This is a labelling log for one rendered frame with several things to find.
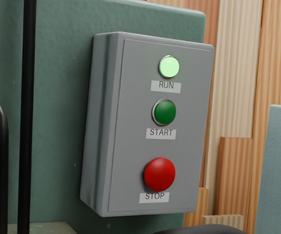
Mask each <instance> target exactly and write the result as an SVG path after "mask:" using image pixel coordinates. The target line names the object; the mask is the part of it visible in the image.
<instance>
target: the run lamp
mask: <svg viewBox="0 0 281 234"><path fill-rule="evenodd" d="M158 70H159V73H160V74H161V75H162V76H163V77H164V78H173V77H175V76H176V75H177V73H178V71H179V63H178V60H177V59H176V58H175V57H173V56H164V57H163V58H162V59H161V60H160V61H159V64H158Z"/></svg>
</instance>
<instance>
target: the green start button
mask: <svg viewBox="0 0 281 234"><path fill-rule="evenodd" d="M151 114H152V118H153V120H154V122H155V123H156V124H158V125H161V126H166V125H169V124H171V123H172V122H173V121H174V119H175V117H176V107H175V105H174V103H173V102H172V101H171V100H168V99H160V100H158V101H157V102H156V103H155V104H154V105H153V108H152V112H151Z"/></svg>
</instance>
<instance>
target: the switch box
mask: <svg viewBox="0 0 281 234"><path fill-rule="evenodd" d="M214 51H215V49H214V46H212V45H209V44H202V43H196V42H189V41H183V40H176V39H168V38H161V37H154V36H148V35H141V34H135V33H128V32H109V33H99V34H95V36H94V38H93V49H92V59H91V73H90V84H89V95H88V105H87V116H86V126H85V141H84V152H83V162H82V172H81V183H80V193H79V197H80V199H81V200H82V201H83V202H84V203H85V204H87V205H88V206H89V207H90V208H91V209H92V210H94V211H95V212H96V213H97V214H98V215H100V216H102V217H114V216H131V215H156V214H173V213H191V212H195V211H196V208H197V199H198V191H199V182H200V174H201V166H202V157H203V146H204V138H205V130H206V121H207V113H208V105H209V93H210V84H211V76H212V68H213V59H214ZM164 56H173V57H175V58H176V59H177V60H178V63H179V71H178V73H177V75H176V76H175V77H173V78H164V77H163V76H162V75H161V74H160V73H159V70H158V64H159V61H160V60H161V59H162V58H163V57H164ZM152 80H154V81H164V82H174V83H181V90H180V93H173V92H162V91H151V82H152ZM160 99H168V100H171V101H172V102H173V103H174V105H175V107H176V117H175V119H174V121H173V122H172V123H171V124H169V125H166V126H161V125H158V124H156V123H155V122H154V120H153V118H152V114H151V112H152V108H153V105H154V104H155V103H156V102H157V101H158V100H160ZM147 129H169V130H176V138H175V139H147V138H146V131H147ZM159 157H162V158H166V159H168V160H170V161H171V162H172V163H173V165H174V167H175V170H176V175H175V179H174V181H173V183H172V185H171V186H170V187H169V188H168V189H166V190H164V191H160V192H157V191H154V190H152V189H150V188H149V187H148V186H147V185H146V183H145V181H144V171H145V168H146V166H147V165H148V164H149V162H151V161H152V160H153V159H155V158H159ZM168 192H169V193H170V194H169V202H153V203H139V200H140V193H168Z"/></svg>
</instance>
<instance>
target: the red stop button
mask: <svg viewBox="0 0 281 234"><path fill-rule="evenodd" d="M175 175H176V170H175V167H174V165H173V163H172V162H171V161H170V160H168V159H166V158H162V157H159V158H155V159H153V160H152V161H151V162H149V164H148V165H147V166H146V168H145V171H144V181H145V183H146V185H147V186H148V187H149V188H150V189H152V190H154V191H157V192H160V191H164V190H166V189H168V188H169V187H170V186H171V185H172V183H173V181H174V179H175Z"/></svg>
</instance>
